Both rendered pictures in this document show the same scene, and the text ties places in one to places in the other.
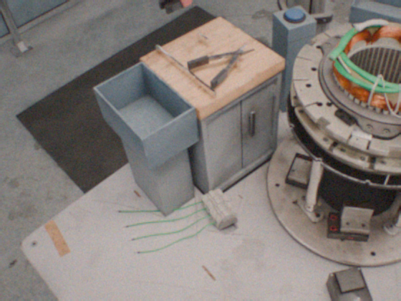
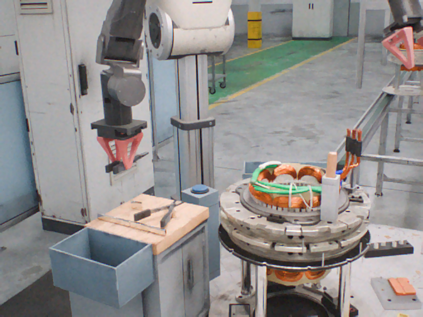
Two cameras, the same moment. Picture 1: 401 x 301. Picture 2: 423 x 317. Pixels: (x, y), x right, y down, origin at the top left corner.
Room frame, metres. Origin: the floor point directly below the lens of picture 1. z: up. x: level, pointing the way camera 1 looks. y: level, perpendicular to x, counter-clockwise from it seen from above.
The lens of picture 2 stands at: (-0.29, 0.30, 1.52)
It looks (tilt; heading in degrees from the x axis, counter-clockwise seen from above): 18 degrees down; 333
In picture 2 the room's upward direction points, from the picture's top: 2 degrees counter-clockwise
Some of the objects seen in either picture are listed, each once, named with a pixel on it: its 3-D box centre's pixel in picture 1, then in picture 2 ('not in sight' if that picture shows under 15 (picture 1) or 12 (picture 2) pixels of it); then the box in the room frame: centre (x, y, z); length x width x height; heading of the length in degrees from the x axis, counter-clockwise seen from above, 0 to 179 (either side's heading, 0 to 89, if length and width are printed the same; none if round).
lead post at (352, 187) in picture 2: not in sight; (352, 166); (0.50, -0.46, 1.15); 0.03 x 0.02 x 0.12; 114
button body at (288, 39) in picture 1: (291, 61); (201, 234); (0.82, -0.24, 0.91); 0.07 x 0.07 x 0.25; 17
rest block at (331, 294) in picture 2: not in sight; (336, 297); (0.50, -0.43, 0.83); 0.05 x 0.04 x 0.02; 176
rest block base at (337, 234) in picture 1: (347, 226); not in sight; (0.42, -0.27, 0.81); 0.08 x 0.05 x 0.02; 74
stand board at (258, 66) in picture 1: (211, 63); (148, 221); (0.67, -0.04, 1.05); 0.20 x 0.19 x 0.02; 122
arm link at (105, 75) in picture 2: not in sight; (116, 84); (0.69, 0.00, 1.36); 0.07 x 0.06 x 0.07; 0
